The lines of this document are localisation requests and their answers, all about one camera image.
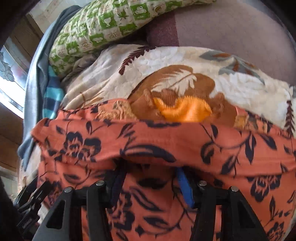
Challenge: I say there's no blue denim cloth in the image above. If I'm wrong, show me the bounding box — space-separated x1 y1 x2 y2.
18 5 81 171

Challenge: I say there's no wooden glass door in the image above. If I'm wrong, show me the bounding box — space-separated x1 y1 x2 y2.
1 14 43 199

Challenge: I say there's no teal striped cloth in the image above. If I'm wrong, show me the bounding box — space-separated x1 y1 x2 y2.
42 65 65 120

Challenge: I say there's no green checkered pillow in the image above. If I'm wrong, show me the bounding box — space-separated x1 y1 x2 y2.
49 0 213 77

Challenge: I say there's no leaf print blanket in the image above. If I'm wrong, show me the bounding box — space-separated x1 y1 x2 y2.
19 44 296 186

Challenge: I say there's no orange floral blouse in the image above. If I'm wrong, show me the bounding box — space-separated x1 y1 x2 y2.
32 90 295 240

